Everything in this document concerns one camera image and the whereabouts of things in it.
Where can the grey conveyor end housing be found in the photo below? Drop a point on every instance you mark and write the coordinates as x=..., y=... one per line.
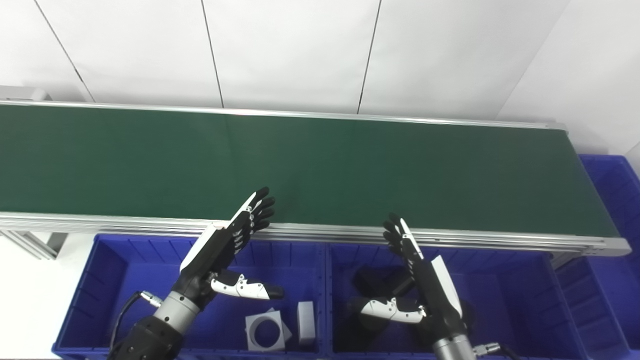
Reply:
x=22, y=93

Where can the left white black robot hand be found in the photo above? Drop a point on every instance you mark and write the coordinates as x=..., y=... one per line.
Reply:
x=210, y=255

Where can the white rectangular block part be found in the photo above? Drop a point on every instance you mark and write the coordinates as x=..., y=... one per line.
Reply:
x=306, y=322

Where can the black block part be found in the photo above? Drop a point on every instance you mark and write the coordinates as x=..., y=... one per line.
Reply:
x=370, y=332
x=375, y=282

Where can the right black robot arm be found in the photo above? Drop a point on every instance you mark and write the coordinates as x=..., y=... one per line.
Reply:
x=452, y=350

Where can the empty blue plastic bin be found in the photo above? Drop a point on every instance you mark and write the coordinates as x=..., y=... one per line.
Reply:
x=610, y=275

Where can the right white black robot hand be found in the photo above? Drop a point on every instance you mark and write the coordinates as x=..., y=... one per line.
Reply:
x=435, y=290

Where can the white square part with hole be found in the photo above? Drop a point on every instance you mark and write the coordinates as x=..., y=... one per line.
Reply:
x=251, y=346
x=288, y=332

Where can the aluminium conveyor support leg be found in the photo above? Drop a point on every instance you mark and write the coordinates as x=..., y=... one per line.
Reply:
x=40, y=244

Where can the green conveyor belt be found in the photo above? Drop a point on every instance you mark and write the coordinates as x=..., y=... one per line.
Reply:
x=125, y=223
x=320, y=165

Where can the blue bin with black parts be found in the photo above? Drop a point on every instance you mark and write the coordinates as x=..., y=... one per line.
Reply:
x=505, y=300

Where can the blue bin with white parts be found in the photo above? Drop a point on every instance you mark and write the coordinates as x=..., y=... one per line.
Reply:
x=130, y=280

